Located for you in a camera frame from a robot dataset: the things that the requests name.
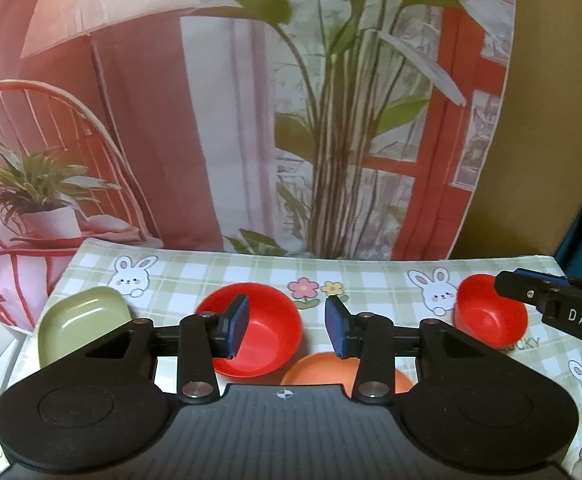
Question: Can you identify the large red bowl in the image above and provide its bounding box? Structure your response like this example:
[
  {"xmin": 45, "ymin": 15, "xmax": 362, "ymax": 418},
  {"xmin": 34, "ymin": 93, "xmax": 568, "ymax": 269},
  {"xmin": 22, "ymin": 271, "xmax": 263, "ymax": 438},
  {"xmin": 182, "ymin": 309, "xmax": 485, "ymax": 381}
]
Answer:
[{"xmin": 194, "ymin": 282, "xmax": 304, "ymax": 379}]

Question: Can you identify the green checked bunny tablecloth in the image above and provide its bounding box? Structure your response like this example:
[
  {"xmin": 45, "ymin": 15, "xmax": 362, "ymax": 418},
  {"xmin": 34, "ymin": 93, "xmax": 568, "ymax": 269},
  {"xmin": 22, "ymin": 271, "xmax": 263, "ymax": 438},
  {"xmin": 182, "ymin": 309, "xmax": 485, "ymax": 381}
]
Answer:
[{"xmin": 0, "ymin": 237, "xmax": 582, "ymax": 480}]

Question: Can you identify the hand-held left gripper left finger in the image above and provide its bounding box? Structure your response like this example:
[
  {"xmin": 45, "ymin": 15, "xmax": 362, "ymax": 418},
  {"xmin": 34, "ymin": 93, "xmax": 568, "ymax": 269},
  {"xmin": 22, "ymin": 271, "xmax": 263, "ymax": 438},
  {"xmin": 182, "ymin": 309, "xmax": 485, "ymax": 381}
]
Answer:
[{"xmin": 80, "ymin": 294, "xmax": 250, "ymax": 405}]

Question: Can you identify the green square plate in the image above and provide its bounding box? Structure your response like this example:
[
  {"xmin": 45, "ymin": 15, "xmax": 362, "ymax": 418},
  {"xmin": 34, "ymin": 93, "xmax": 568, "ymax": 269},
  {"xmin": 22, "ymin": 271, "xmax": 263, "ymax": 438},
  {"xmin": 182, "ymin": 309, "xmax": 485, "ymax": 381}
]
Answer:
[{"xmin": 37, "ymin": 287, "xmax": 134, "ymax": 369}]

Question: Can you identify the small red bowl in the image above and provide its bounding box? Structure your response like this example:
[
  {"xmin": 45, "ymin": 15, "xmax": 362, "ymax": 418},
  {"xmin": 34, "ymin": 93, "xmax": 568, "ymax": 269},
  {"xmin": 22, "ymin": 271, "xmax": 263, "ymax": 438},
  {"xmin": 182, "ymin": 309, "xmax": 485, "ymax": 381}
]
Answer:
[{"xmin": 453, "ymin": 274, "xmax": 530, "ymax": 349}]

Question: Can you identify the orange round plate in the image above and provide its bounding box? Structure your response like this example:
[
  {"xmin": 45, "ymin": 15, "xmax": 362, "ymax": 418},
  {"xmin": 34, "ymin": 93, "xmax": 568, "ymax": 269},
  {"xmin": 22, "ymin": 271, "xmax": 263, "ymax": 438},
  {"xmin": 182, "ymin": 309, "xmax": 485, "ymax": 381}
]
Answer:
[{"xmin": 280, "ymin": 352, "xmax": 416, "ymax": 402}]

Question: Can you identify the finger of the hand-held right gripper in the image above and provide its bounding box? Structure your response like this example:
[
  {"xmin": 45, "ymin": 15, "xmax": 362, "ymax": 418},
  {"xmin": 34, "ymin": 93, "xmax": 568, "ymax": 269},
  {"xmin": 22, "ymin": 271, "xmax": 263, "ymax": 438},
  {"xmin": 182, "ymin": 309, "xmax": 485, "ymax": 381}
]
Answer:
[{"xmin": 494, "ymin": 268, "xmax": 572, "ymax": 307}]

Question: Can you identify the printed backdrop cloth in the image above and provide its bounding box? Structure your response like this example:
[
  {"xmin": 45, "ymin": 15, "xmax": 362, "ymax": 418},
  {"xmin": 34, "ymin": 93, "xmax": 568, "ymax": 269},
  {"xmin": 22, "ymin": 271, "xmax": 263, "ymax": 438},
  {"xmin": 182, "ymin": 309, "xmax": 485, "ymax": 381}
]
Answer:
[{"xmin": 0, "ymin": 0, "xmax": 520, "ymax": 335}]

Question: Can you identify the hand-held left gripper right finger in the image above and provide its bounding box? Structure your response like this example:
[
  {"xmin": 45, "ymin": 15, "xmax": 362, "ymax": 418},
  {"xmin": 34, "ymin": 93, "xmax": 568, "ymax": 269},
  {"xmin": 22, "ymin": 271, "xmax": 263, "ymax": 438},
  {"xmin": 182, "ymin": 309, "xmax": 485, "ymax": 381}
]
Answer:
[{"xmin": 324, "ymin": 296, "xmax": 498, "ymax": 405}]

